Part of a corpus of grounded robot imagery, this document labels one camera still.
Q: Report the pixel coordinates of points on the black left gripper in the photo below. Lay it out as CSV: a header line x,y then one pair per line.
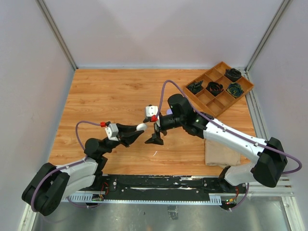
x,y
127,134

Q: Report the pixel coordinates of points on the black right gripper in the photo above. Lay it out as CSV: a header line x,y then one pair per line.
x,y
156,138

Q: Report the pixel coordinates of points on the white round charging case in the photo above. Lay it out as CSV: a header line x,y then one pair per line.
x,y
141,127

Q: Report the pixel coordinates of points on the purple earbud charging case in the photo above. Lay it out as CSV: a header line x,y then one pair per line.
x,y
169,111

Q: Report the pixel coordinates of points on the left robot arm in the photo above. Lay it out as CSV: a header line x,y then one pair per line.
x,y
52,184

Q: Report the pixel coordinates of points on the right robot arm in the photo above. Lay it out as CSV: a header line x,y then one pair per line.
x,y
267,162

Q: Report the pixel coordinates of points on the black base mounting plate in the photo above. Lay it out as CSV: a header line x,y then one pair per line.
x,y
160,188

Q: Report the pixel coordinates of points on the dark green rolled tie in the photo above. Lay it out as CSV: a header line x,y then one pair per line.
x,y
195,87

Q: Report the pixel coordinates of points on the beige folded cloth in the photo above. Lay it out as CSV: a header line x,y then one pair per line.
x,y
217,154

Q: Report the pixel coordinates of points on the wooden compartment tray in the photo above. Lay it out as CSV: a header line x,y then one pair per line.
x,y
216,105

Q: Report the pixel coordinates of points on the black orange rolled tie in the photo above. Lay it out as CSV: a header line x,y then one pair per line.
x,y
214,88

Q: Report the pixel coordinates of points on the blue yellow rolled tie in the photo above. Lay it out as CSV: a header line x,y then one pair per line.
x,y
235,90

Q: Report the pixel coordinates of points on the black dotted rolled tie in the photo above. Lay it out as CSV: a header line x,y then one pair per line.
x,y
233,74

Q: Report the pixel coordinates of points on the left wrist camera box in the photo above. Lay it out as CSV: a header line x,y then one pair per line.
x,y
112,132

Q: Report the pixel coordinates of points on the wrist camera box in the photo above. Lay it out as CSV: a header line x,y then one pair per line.
x,y
112,132
149,112

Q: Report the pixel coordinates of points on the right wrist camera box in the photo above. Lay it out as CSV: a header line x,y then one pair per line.
x,y
149,112

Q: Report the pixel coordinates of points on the aluminium frame rail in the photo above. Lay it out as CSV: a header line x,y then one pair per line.
x,y
56,32

